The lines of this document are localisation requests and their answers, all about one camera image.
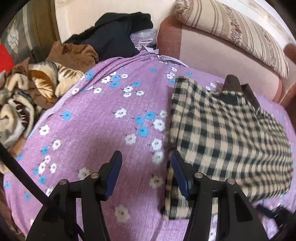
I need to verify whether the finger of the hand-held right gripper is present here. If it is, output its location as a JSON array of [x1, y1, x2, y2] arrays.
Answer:
[[260, 204, 279, 217]]

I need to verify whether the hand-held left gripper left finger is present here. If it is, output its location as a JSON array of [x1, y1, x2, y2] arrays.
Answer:
[[25, 150, 123, 241]]

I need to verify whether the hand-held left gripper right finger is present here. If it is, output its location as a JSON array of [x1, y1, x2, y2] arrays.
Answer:
[[171, 150, 270, 241]]

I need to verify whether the black and cream checkered jacket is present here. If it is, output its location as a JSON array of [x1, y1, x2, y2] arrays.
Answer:
[[161, 75, 295, 220]]

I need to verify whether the black clothes pile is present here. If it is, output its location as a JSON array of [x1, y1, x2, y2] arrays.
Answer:
[[63, 12, 154, 62]]

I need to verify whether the purple floral bedsheet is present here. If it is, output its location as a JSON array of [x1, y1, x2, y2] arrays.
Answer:
[[3, 50, 292, 241]]

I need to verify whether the pink padded headboard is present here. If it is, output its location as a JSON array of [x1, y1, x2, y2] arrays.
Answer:
[[157, 16, 296, 105]]

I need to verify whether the tiger print blanket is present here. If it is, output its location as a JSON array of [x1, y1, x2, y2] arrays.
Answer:
[[0, 58, 85, 175]]

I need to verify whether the brown garment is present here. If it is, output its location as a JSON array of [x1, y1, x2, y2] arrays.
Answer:
[[46, 41, 99, 70]]

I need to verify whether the clear plastic bag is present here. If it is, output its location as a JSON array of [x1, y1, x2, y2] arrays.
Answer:
[[129, 29, 160, 53]]

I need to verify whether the striped patterned pillow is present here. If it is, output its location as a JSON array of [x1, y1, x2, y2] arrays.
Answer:
[[174, 0, 290, 79]]

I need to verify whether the red object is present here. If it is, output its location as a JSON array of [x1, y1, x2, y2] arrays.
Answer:
[[0, 44, 15, 75]]

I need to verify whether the wooden wardrobe with flower glass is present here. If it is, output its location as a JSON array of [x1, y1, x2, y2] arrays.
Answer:
[[0, 0, 62, 68]]

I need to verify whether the black cable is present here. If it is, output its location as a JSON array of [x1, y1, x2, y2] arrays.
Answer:
[[0, 143, 85, 241]]

